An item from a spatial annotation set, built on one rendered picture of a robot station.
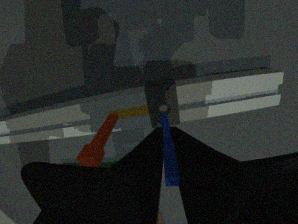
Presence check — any grey aluminum slotted rail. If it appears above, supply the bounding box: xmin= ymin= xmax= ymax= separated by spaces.
xmin=0 ymin=68 xmax=283 ymax=144

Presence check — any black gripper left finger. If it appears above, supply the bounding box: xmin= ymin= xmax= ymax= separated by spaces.
xmin=20 ymin=128 xmax=164 ymax=224

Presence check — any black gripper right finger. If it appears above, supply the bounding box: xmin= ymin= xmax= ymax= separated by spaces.
xmin=169 ymin=127 xmax=298 ymax=224

